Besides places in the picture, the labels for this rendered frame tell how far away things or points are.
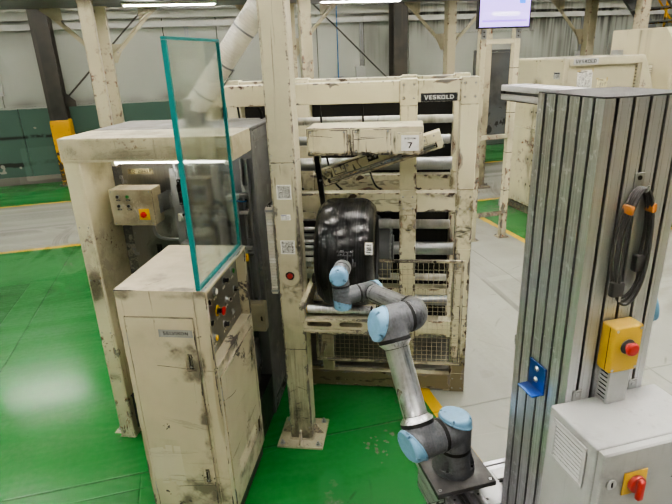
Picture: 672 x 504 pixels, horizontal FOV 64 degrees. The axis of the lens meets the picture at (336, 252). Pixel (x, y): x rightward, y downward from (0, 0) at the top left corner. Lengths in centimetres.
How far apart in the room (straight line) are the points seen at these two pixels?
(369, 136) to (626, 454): 190
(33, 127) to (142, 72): 228
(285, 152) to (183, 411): 128
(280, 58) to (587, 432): 193
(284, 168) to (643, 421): 181
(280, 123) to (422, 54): 998
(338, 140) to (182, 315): 121
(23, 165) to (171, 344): 981
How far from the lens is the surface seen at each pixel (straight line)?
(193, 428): 259
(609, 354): 157
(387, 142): 281
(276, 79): 259
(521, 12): 634
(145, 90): 1149
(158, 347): 241
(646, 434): 159
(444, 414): 198
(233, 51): 294
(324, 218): 259
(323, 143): 285
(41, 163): 1189
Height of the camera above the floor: 214
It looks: 20 degrees down
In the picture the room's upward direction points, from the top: 2 degrees counter-clockwise
